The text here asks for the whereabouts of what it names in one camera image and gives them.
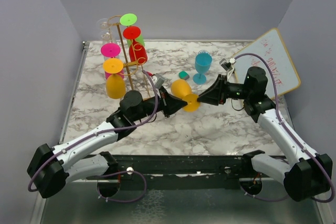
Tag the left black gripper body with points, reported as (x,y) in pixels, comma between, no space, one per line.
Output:
(149,105)

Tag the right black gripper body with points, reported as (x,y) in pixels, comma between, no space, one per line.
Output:
(237,90)

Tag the orange wine glass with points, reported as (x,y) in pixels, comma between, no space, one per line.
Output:
(115,85)
(181,89)

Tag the blue wine glass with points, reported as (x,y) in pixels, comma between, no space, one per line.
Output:
(203,63)

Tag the gold wire glass rack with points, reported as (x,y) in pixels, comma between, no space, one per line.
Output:
(131,68)

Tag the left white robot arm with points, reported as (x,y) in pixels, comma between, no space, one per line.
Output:
(49,168)

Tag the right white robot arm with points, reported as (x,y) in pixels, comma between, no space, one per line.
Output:
(306,173)

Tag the red wine glass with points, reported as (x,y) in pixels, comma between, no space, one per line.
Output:
(137,53)

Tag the pink wine glass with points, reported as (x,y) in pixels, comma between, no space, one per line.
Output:
(110,50)

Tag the clear wine glass lower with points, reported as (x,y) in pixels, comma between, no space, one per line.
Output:
(106,35)

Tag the clear wine glass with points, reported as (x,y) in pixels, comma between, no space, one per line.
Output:
(103,24)
(106,35)

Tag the green wine glass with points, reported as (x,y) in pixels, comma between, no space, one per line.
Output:
(131,31)

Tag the clear wine glass upper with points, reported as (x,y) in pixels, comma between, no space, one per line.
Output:
(103,24)

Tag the green grey eraser block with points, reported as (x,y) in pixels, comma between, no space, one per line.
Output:
(183,75)

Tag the yellow framed whiteboard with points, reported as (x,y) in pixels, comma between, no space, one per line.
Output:
(271,47)

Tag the blue white round jar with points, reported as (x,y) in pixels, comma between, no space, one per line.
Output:
(204,51)

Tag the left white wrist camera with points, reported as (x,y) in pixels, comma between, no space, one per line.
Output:
(158,80)

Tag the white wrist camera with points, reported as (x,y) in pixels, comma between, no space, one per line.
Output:
(158,80)
(228,66)

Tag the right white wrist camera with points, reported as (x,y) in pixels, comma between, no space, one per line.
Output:
(228,66)

